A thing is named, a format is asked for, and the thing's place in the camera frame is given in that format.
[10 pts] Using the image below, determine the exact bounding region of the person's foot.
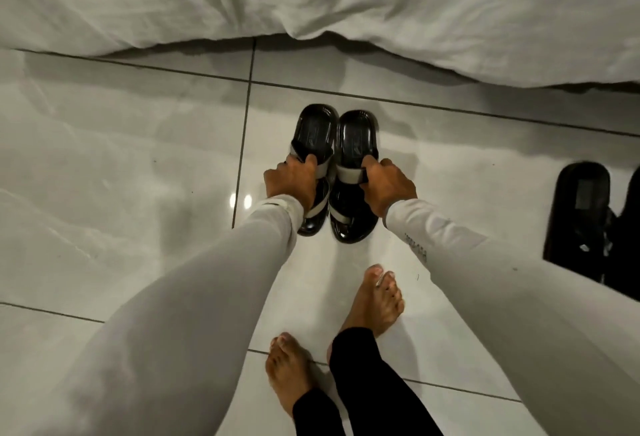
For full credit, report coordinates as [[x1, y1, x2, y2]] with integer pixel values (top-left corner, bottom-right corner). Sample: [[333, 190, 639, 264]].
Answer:
[[265, 333, 322, 419], [327, 264, 405, 364]]

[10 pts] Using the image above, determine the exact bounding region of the white bed sheet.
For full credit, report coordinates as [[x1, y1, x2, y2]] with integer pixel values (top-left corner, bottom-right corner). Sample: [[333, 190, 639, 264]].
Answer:
[[0, 0, 640, 88]]

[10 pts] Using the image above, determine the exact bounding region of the black sandal with grey straps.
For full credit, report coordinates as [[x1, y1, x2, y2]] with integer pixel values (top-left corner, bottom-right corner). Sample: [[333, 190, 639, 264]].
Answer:
[[289, 104, 340, 237], [328, 110, 380, 244]]

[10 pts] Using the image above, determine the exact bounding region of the person's right forearm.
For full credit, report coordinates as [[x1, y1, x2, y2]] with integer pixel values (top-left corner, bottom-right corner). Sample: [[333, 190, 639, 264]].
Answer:
[[383, 199, 640, 436]]

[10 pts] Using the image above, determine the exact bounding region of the person's right hand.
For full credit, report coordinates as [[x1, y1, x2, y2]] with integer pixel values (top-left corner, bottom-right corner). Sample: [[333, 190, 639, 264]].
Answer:
[[360, 155, 419, 219]]

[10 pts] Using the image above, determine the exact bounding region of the person's leg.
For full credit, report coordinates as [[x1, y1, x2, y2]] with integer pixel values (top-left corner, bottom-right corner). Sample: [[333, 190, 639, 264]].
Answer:
[[328, 327, 444, 436], [292, 388, 347, 436]]

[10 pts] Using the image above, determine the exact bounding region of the person's right foot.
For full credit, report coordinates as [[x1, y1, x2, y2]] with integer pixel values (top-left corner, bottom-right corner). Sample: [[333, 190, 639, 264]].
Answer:
[[327, 264, 405, 364]]

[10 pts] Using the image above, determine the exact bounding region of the plain black sandal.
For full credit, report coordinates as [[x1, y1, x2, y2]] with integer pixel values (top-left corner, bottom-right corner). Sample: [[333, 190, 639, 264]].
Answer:
[[543, 161, 617, 284], [604, 166, 640, 302]]

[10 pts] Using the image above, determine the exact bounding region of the person's right leg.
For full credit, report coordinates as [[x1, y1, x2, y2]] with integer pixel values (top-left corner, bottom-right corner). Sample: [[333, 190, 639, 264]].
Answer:
[[328, 327, 444, 436]]

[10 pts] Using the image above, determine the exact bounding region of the person's left forearm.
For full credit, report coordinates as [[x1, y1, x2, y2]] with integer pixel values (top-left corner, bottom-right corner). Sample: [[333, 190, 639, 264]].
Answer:
[[27, 194, 305, 436]]

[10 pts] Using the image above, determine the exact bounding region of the person's left foot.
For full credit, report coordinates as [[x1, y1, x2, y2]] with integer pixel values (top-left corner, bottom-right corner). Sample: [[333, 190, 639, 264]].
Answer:
[[265, 333, 322, 419]]

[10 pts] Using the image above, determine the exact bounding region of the person's left hand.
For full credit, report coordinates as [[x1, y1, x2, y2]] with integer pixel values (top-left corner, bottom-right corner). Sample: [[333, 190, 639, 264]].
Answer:
[[263, 153, 319, 212]]

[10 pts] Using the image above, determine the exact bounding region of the person's left leg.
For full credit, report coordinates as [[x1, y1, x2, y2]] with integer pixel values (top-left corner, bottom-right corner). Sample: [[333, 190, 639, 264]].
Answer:
[[292, 388, 347, 436]]

